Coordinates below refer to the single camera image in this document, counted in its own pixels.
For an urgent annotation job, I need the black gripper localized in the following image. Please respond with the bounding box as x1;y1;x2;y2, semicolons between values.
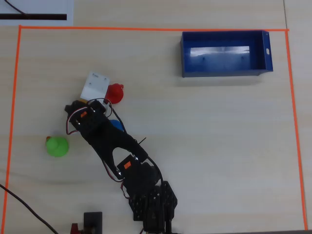
64;98;116;137

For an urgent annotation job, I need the green rubber duck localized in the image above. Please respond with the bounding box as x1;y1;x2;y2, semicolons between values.
45;136;70;157

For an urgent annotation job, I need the red rubber duck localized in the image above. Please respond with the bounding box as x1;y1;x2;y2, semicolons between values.
105;83;125;105

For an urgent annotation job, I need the blue rubber duck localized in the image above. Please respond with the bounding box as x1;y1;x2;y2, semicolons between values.
109;119;125;133

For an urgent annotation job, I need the blue plastic box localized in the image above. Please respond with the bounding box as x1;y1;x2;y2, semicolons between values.
180;29;274;78

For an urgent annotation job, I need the white paper with black bar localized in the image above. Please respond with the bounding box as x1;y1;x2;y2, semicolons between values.
0;0;74;26

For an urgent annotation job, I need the orange tape border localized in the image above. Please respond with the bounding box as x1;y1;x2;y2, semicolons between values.
0;24;309;231

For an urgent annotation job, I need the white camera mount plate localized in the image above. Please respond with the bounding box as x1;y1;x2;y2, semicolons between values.
80;71;111;109

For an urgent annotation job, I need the black cable on table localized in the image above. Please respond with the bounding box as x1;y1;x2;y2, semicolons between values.
0;183;59;234

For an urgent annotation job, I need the thin dark cable over paper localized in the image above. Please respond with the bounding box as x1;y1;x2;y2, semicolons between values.
4;0;28;16

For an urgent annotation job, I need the black clamp with red handle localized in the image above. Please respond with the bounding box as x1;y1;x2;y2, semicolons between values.
70;212;103;234

